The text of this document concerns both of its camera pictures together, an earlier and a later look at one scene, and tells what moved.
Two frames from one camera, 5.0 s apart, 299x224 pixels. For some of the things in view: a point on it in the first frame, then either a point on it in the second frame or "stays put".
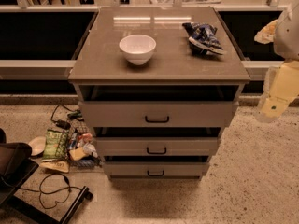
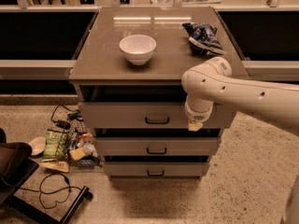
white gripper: x=288 y=37 to x=196 y=116
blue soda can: x=73 y=140 stays put
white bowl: x=137 y=49 stays put
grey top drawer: x=158 y=114 stays put
